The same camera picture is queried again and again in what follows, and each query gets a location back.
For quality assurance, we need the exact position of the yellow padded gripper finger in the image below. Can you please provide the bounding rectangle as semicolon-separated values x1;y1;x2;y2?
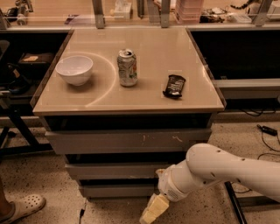
139;193;169;224

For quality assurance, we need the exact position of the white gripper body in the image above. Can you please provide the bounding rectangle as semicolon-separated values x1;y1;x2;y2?
156;164;190;202

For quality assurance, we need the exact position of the grey drawer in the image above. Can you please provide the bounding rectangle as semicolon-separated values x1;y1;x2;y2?
45;129;212;154
66;162;169;180
79;184;158;198

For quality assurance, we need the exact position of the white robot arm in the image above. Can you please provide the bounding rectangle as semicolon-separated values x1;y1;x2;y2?
139;143;280;224

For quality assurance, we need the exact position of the grey bottom drawer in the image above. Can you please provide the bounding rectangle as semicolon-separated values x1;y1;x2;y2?
79;184;158;198

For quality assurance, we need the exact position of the grey top drawer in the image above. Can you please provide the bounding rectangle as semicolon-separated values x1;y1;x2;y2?
45;129;212;154

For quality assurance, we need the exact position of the drawer cabinet with beige top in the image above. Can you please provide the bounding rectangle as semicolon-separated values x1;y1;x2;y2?
32;28;225;199

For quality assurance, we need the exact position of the black snack bar wrapper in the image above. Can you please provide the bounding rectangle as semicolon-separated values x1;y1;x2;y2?
163;74;186;99

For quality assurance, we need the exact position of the crushed silver soda can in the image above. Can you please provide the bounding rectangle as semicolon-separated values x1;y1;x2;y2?
117;48;137;87

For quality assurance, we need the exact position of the white perforated clog shoe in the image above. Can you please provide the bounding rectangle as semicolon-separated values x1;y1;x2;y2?
0;194;46;224

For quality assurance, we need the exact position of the white ceramic bowl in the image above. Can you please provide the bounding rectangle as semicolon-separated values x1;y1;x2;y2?
55;55;94;86

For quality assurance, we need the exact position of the pink plastic storage bin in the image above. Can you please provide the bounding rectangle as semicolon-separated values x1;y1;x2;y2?
175;0;204;25

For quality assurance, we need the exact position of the black metal stand left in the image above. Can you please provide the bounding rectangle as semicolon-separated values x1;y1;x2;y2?
0;91;53;156

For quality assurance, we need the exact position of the black bag on shelf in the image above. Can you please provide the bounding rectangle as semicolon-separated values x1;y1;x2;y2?
8;63;32;95

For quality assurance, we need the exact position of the black metal floor frame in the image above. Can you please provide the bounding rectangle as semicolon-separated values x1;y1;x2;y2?
224;181;280;224

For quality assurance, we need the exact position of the black power adapter with cable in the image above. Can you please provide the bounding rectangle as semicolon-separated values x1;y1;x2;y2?
256;124;280;156

